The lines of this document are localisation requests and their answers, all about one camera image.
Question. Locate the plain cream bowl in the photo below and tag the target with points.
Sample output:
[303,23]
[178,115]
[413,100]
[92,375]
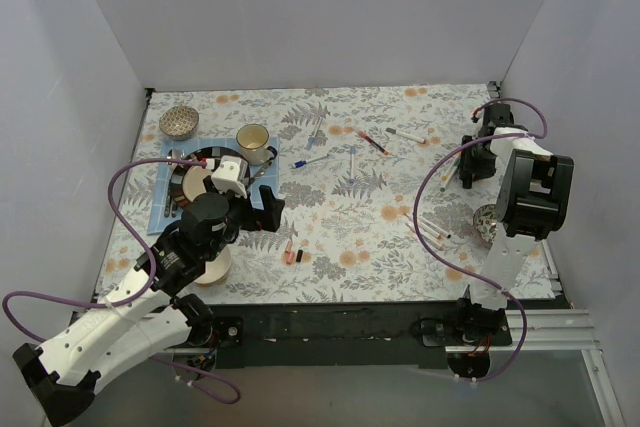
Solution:
[217,270]

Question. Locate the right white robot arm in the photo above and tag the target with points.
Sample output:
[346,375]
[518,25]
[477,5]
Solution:
[532,202]

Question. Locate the patterned grey bowl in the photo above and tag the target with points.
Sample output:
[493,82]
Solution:
[179,123]

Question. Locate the yellow cap marker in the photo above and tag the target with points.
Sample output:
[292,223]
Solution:
[451,168]

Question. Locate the grey cap marker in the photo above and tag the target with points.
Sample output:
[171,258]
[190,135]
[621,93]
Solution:
[406,135]

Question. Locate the blue cap pen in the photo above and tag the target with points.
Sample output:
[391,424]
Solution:
[302,163]

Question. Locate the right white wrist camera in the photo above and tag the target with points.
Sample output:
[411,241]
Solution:
[477,114]

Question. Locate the black cap marker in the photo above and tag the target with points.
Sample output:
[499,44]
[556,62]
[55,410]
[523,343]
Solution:
[438,229]

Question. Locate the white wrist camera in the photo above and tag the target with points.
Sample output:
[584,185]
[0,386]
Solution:
[477,114]
[227,175]

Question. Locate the pink pen cap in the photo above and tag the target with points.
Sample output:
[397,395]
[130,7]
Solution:
[289,257]

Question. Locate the light blue pen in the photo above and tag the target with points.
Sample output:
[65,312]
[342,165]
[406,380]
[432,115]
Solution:
[312,138]

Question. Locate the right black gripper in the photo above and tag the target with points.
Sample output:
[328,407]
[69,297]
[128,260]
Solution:
[476,158]

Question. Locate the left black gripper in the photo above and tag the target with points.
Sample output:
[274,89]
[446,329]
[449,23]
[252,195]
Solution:
[255,215]

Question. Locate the aluminium frame rail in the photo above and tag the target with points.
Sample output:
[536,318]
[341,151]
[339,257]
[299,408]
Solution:
[447,326]

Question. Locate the orange cap marker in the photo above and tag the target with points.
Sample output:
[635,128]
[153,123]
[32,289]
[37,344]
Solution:
[430,231]

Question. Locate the floral tablecloth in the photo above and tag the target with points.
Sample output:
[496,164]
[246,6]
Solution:
[356,245]

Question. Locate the floral dark bowl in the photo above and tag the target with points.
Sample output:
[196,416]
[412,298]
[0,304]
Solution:
[485,224]

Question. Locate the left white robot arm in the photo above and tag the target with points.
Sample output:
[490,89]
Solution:
[147,311]

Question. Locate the dark rimmed plate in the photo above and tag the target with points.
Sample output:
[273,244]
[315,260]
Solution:
[186,181]

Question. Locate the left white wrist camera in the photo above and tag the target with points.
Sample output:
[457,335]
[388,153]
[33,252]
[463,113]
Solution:
[227,175]

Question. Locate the cream mug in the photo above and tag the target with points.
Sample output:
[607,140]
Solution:
[254,144]

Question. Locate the pink cap marker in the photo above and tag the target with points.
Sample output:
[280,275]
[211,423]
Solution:
[433,241]

